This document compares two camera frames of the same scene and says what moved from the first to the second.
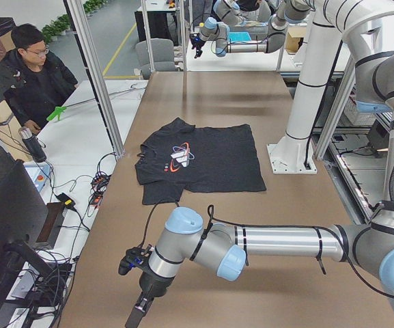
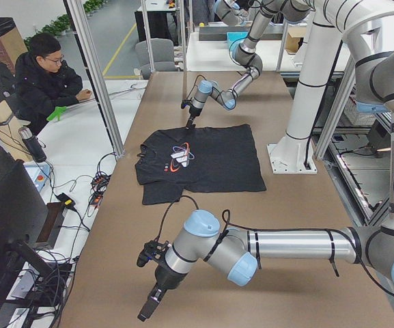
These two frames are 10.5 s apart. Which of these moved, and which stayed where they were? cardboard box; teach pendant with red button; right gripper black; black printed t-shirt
Moved: right gripper black
Stayed: cardboard box; teach pendant with red button; black printed t-shirt
